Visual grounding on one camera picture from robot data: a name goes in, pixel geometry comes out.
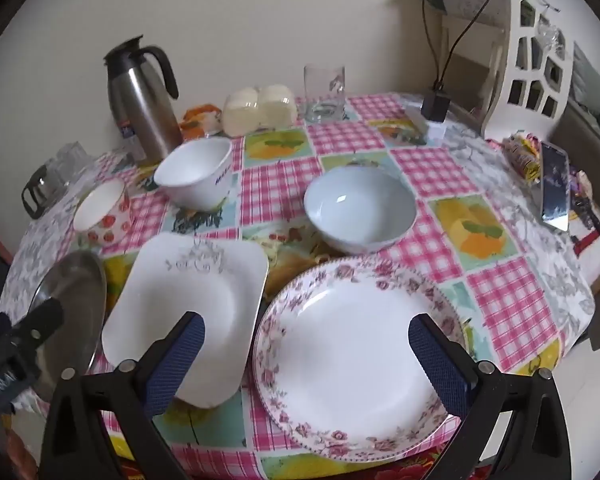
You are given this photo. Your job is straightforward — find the black cable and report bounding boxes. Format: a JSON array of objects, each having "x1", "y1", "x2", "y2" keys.
[
  {"x1": 441, "y1": 0, "x2": 497, "y2": 90},
  {"x1": 421, "y1": 0, "x2": 442, "y2": 88}
]

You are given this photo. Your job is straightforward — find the white square plate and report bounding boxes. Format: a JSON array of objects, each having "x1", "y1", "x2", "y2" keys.
[{"x1": 101, "y1": 232, "x2": 271, "y2": 408}]

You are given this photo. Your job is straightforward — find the pale blue bowl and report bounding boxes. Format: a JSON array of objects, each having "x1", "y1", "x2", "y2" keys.
[{"x1": 303, "y1": 166, "x2": 417, "y2": 255}]

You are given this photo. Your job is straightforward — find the floral rim round plate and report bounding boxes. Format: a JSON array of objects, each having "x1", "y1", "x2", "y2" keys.
[{"x1": 251, "y1": 256, "x2": 468, "y2": 462}]

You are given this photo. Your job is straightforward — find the glass carafe black handle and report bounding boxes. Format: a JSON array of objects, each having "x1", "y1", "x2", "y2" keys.
[{"x1": 21, "y1": 162, "x2": 66, "y2": 220}]

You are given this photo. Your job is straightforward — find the clear pack of white buns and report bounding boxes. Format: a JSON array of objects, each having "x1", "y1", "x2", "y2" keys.
[{"x1": 222, "y1": 84, "x2": 297, "y2": 137}]

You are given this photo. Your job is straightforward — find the checked fruit print tablecloth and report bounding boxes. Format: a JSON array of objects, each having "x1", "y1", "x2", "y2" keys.
[{"x1": 80, "y1": 91, "x2": 566, "y2": 480}]

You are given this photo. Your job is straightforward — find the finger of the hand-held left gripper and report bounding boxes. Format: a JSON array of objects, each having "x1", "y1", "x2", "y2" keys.
[{"x1": 9, "y1": 299, "x2": 65, "y2": 356}]

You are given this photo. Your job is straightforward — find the red white crochet mat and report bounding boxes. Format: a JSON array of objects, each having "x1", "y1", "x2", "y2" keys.
[{"x1": 572, "y1": 205, "x2": 600, "y2": 292}]

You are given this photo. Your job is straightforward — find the orange snack packet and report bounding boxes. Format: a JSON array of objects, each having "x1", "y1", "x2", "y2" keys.
[{"x1": 177, "y1": 103, "x2": 226, "y2": 141}]

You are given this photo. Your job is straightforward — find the white ceramic cup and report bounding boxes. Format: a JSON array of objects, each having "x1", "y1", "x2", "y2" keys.
[{"x1": 153, "y1": 137, "x2": 232, "y2": 209}]

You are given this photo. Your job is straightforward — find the clear glass mug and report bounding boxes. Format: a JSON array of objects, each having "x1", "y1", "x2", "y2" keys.
[{"x1": 303, "y1": 64, "x2": 347, "y2": 123}]

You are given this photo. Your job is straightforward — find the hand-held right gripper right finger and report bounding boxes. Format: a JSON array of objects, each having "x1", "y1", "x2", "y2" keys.
[{"x1": 408, "y1": 312, "x2": 573, "y2": 480}]

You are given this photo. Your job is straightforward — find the yellow pink snack packet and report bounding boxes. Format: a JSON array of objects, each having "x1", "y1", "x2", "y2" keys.
[{"x1": 502, "y1": 132, "x2": 543, "y2": 183}]

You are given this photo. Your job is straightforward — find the white cut-out chair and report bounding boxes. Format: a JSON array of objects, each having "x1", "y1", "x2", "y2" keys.
[{"x1": 440, "y1": 0, "x2": 578, "y2": 138}]

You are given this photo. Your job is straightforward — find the strawberry print bowl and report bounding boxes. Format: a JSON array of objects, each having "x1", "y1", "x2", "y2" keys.
[{"x1": 73, "y1": 178, "x2": 132, "y2": 246}]

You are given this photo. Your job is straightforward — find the steel thermos jug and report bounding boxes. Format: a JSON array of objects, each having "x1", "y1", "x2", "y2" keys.
[{"x1": 103, "y1": 35, "x2": 183, "y2": 166}]

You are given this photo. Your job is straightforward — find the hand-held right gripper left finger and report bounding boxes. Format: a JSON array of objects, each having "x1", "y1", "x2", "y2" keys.
[{"x1": 39, "y1": 311, "x2": 207, "y2": 480}]

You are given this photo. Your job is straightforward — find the black charger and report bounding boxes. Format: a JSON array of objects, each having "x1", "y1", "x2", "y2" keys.
[{"x1": 421, "y1": 89, "x2": 452, "y2": 122}]

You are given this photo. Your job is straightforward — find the white power strip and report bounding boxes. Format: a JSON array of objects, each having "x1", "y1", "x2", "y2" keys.
[{"x1": 405, "y1": 105, "x2": 447, "y2": 147}]

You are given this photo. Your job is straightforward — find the smartphone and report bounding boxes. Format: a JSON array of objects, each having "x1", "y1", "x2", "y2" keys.
[{"x1": 540, "y1": 142, "x2": 572, "y2": 232}]

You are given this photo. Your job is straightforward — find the beige furniture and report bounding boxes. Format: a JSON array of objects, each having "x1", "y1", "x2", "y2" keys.
[{"x1": 555, "y1": 42, "x2": 600, "y2": 161}]

